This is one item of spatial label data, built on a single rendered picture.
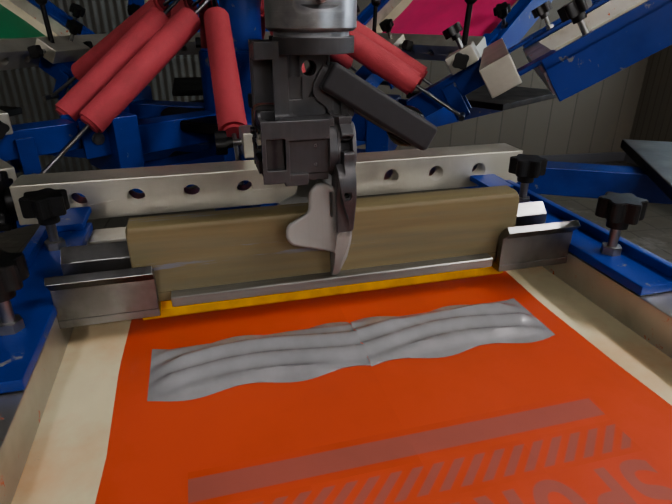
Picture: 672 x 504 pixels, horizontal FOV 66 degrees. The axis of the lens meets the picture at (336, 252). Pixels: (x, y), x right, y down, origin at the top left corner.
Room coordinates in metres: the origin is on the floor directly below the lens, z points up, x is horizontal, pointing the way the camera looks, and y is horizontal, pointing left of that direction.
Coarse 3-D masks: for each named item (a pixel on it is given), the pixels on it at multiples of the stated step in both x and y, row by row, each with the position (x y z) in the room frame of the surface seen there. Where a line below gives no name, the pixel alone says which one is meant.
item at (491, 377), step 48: (432, 288) 0.49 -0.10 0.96; (480, 288) 0.49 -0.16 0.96; (576, 336) 0.40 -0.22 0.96; (384, 384) 0.33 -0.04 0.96; (432, 384) 0.33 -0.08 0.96; (480, 384) 0.33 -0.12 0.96; (528, 384) 0.33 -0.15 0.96; (576, 384) 0.33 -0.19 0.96; (624, 384) 0.33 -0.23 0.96; (624, 432) 0.28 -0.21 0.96
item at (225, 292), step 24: (408, 264) 0.47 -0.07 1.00; (432, 264) 0.47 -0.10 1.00; (456, 264) 0.47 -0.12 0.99; (480, 264) 0.48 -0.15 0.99; (192, 288) 0.42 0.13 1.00; (216, 288) 0.42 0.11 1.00; (240, 288) 0.42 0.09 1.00; (264, 288) 0.42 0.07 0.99; (288, 288) 0.43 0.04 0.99; (312, 288) 0.43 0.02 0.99
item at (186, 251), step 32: (448, 192) 0.50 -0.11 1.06; (480, 192) 0.50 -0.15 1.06; (512, 192) 0.51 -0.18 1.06; (128, 224) 0.41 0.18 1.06; (160, 224) 0.42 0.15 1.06; (192, 224) 0.42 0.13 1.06; (224, 224) 0.43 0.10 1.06; (256, 224) 0.43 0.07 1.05; (288, 224) 0.44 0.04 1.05; (384, 224) 0.47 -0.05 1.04; (416, 224) 0.47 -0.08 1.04; (448, 224) 0.48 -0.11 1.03; (480, 224) 0.49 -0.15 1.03; (512, 224) 0.50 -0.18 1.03; (160, 256) 0.41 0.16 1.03; (192, 256) 0.42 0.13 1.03; (224, 256) 0.43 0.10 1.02; (256, 256) 0.43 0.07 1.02; (288, 256) 0.44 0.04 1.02; (320, 256) 0.45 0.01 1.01; (352, 256) 0.46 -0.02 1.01; (384, 256) 0.47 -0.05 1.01; (416, 256) 0.48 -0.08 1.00; (448, 256) 0.48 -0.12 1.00; (160, 288) 0.41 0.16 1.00
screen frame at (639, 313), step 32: (576, 256) 0.50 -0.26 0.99; (576, 288) 0.49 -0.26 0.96; (608, 288) 0.45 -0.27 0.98; (640, 320) 0.40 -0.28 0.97; (64, 352) 0.37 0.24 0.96; (32, 384) 0.30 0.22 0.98; (0, 416) 0.26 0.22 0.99; (32, 416) 0.28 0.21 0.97; (0, 448) 0.23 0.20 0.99; (0, 480) 0.22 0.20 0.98
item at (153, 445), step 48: (144, 336) 0.40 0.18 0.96; (192, 336) 0.40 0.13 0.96; (144, 384) 0.33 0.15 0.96; (288, 384) 0.33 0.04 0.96; (336, 384) 0.33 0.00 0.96; (144, 432) 0.28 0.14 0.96; (192, 432) 0.28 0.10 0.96; (240, 432) 0.28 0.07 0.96; (288, 432) 0.28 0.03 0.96; (336, 432) 0.28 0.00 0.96; (384, 432) 0.28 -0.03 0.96; (144, 480) 0.24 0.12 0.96
